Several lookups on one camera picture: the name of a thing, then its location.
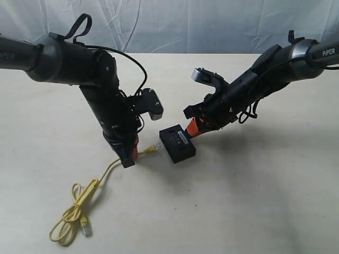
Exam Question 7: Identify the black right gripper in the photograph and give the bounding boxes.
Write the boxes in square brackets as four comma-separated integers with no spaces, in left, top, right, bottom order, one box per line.
[183,87,247,140]

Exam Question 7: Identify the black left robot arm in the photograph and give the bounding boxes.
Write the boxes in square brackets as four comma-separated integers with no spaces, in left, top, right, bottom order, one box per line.
[1,35,140,168]

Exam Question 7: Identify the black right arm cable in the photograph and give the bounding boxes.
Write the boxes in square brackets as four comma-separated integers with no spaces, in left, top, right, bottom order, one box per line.
[238,30,339,124]

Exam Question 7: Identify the white backdrop cloth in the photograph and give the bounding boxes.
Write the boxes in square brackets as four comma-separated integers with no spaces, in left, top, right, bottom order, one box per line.
[1,0,338,53]

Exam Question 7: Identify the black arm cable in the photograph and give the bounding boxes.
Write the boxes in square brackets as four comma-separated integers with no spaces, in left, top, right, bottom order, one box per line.
[63,13,149,96]
[238,30,339,124]

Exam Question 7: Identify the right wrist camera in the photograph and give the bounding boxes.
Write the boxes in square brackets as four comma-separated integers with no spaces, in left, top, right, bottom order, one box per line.
[191,68,229,92]

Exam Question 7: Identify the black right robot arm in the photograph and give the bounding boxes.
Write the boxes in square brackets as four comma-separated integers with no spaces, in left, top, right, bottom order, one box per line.
[184,38,338,138]

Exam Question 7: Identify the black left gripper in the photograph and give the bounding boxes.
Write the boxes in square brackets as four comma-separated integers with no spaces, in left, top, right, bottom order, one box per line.
[102,124,141,169]

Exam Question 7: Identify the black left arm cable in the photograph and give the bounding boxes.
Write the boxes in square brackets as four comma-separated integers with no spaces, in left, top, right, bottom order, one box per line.
[63,13,149,96]

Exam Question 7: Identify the black network switch box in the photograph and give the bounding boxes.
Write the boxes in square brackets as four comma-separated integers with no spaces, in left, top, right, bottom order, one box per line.
[159,124,196,164]

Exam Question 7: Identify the yellow ethernet cable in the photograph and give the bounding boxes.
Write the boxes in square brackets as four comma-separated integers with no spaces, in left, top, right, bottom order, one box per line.
[49,142,163,240]

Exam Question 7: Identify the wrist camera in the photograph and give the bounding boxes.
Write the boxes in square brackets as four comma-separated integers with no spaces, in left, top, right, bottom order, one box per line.
[131,88,164,121]
[191,68,229,92]

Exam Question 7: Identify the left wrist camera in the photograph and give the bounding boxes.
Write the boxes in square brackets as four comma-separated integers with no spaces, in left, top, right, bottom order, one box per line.
[131,88,164,121]

